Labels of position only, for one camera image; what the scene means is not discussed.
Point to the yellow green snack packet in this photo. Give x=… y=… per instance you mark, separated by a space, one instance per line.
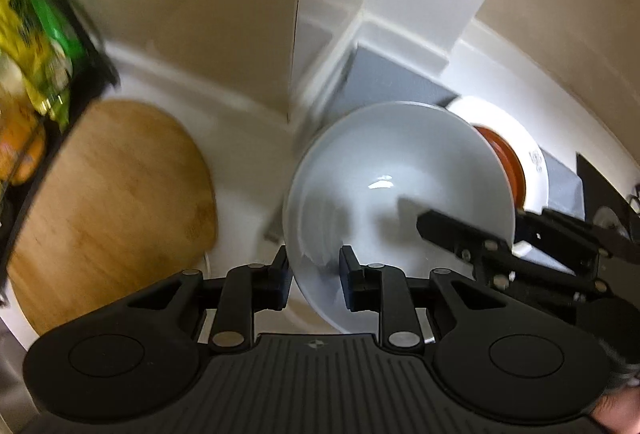
x=30 y=39

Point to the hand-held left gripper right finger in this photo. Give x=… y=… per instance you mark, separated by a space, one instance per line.
x=350 y=284

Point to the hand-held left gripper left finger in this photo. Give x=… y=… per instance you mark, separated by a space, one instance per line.
x=285 y=284

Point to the wooden cutting board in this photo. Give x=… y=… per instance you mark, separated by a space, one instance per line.
x=115 y=194

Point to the steel sink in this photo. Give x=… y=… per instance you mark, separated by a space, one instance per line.
x=10 y=364

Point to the grey counter mat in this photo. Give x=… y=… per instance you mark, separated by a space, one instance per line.
x=400 y=74

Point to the white square floral plate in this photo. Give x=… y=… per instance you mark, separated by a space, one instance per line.
x=500 y=119

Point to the person's right hand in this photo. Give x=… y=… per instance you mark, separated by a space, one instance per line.
x=620 y=414

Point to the white bowl with blue pattern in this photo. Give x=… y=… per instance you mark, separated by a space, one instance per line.
x=380 y=154

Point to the orange red snack packet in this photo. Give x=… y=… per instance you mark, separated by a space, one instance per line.
x=20 y=149

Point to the black gas stove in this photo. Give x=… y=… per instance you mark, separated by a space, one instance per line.
x=595 y=179

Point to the round metal stove burner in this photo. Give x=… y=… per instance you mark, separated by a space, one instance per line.
x=607 y=219

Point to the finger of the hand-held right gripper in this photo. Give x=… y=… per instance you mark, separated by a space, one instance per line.
x=450 y=234
x=555 y=229

